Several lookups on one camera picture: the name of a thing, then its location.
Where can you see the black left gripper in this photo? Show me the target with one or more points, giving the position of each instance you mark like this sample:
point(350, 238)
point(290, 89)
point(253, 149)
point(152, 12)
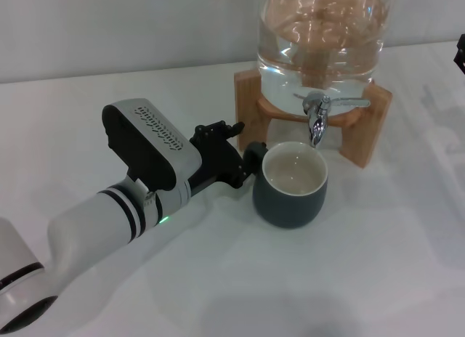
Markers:
point(218, 162)

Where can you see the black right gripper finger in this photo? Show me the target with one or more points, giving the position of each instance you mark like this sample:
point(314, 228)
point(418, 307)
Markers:
point(461, 42)
point(460, 62)

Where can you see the dark teal ceramic mug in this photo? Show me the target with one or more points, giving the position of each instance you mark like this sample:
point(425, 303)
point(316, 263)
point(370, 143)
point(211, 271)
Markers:
point(290, 210)

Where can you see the chrome faucet tap with lever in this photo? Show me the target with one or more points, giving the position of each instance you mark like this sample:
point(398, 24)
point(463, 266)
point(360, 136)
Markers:
point(318, 128)

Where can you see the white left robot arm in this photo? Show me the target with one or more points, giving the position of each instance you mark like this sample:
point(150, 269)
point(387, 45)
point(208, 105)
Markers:
point(91, 228)

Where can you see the wooden dispenser stand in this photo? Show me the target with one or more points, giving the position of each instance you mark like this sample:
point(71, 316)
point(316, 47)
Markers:
point(248, 104)

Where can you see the clear glass water dispenser jar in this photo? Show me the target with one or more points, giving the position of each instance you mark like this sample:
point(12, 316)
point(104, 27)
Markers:
point(316, 43)

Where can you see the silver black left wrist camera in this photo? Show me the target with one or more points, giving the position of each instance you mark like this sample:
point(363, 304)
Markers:
point(145, 144)

